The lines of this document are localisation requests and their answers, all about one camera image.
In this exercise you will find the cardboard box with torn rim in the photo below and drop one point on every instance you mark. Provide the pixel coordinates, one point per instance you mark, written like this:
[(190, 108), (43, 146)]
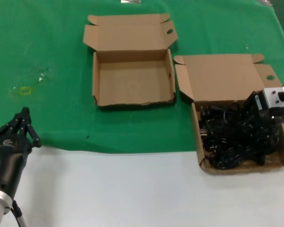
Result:
[(132, 82)]

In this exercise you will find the brown cardboard box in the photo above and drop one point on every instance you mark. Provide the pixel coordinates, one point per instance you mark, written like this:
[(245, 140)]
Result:
[(222, 78)]

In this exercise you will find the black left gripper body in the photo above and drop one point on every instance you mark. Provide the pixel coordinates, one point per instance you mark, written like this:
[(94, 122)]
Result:
[(11, 163)]

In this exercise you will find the small metal strip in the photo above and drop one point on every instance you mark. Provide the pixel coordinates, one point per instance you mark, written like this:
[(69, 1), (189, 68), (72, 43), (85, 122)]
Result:
[(130, 1)]

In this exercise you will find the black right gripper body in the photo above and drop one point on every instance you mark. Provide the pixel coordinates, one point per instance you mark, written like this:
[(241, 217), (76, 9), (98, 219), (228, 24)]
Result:
[(272, 116)]

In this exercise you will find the green tablecloth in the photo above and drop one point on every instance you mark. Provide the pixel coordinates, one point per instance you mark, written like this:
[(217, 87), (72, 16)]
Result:
[(49, 35)]

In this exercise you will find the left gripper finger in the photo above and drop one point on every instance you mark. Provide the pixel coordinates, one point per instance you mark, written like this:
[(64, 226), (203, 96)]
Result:
[(13, 125), (33, 134)]

